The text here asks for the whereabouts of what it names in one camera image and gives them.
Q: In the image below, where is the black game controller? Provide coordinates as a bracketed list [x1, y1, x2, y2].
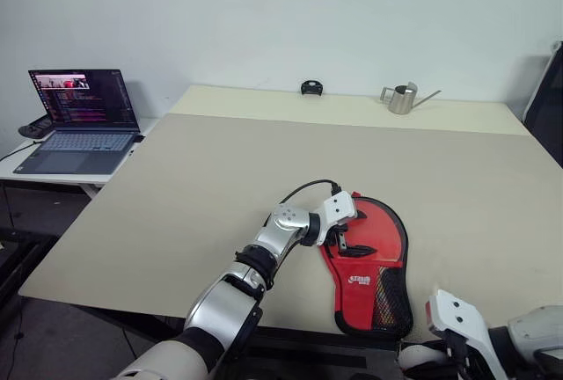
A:
[18, 118, 52, 140]

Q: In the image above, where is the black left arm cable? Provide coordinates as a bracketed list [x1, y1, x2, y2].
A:
[279, 179, 342, 209]

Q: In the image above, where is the cream rounded robot shell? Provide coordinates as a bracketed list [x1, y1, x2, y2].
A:
[397, 344, 446, 371]

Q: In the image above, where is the white side table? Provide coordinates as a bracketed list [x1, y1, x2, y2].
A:
[0, 115, 162, 200]

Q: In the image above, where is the black and red paddle case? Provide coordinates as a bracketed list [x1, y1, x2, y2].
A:
[318, 194, 414, 337]

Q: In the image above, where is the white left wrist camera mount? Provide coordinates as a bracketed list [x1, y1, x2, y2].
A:
[315, 192, 358, 247]

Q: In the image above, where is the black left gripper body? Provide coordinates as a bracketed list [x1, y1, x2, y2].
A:
[327, 220, 355, 253]

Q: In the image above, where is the black laptop cable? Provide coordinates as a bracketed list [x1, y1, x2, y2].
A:
[0, 140, 41, 164]

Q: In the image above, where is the silver metal watering can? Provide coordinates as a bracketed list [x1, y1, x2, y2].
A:
[380, 81, 442, 116]

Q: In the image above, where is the grey open laptop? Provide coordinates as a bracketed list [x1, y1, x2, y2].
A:
[12, 68, 142, 175]

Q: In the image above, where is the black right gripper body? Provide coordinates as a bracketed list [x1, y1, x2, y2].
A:
[457, 344, 481, 380]

